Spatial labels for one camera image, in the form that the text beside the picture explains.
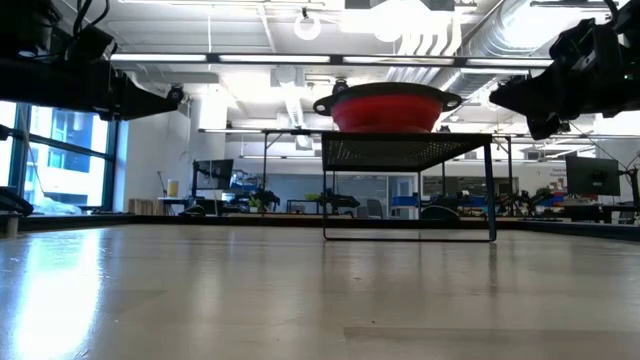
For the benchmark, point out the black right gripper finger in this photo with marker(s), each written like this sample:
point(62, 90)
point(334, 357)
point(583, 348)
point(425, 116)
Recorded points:
point(530, 97)
point(545, 127)

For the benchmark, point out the red collapsible colander grey rim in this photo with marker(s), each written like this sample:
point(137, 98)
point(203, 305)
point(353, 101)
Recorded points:
point(385, 112)

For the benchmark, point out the yellow bin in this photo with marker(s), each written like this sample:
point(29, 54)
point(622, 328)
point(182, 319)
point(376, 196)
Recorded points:
point(172, 188)

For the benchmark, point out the long ceiling light bar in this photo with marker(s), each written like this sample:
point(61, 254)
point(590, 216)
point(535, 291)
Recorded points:
point(275, 58)

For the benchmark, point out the round white ceiling lamp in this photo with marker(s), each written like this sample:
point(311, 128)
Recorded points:
point(306, 26)

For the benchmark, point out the black monitor on stand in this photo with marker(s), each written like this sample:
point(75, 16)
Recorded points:
point(213, 172)

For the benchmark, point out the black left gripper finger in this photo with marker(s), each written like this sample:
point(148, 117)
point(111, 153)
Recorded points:
point(145, 95)
point(135, 112)

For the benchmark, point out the large window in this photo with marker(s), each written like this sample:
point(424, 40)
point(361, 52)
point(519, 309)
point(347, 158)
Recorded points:
point(65, 150)

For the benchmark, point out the black perforated metal riser stand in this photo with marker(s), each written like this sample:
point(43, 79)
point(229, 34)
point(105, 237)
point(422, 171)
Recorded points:
point(395, 150)

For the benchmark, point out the small background robot arm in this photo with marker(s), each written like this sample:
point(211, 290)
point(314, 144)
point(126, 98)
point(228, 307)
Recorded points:
point(525, 197)

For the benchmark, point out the black wall-mounted camera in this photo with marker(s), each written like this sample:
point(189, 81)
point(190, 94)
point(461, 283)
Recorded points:
point(176, 91)

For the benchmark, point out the dark background plant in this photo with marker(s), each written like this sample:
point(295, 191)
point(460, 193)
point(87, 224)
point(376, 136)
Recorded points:
point(262, 197)

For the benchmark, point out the wooden slat crate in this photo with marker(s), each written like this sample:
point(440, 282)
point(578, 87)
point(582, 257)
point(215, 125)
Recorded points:
point(143, 206)

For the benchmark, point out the black monitor on arm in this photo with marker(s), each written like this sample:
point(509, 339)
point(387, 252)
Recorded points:
point(592, 175)

